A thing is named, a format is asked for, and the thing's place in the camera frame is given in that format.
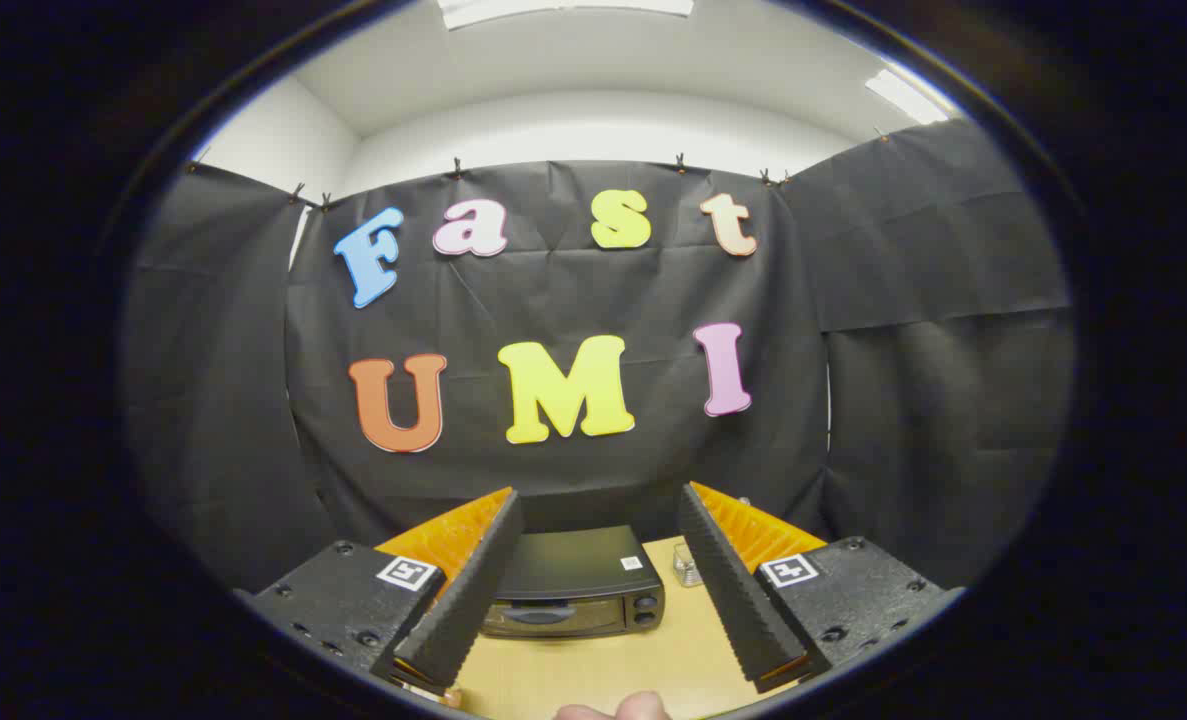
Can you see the black toaster oven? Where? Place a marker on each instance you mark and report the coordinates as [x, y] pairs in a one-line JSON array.
[[578, 570]]

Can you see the clear glass jar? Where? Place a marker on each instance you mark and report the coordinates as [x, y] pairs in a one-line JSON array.
[[688, 567]]

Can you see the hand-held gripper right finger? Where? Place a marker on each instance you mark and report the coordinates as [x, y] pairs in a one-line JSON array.
[[738, 600]]

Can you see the long ceiling light panel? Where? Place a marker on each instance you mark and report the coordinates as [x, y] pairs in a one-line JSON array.
[[563, 8]]

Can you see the small ceiling light panel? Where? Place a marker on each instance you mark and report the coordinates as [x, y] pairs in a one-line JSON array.
[[905, 97]]

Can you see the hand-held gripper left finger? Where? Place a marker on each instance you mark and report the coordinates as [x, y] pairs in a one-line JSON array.
[[468, 600]]

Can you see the black backdrop cloth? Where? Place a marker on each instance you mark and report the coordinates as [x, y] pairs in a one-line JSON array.
[[553, 290]]

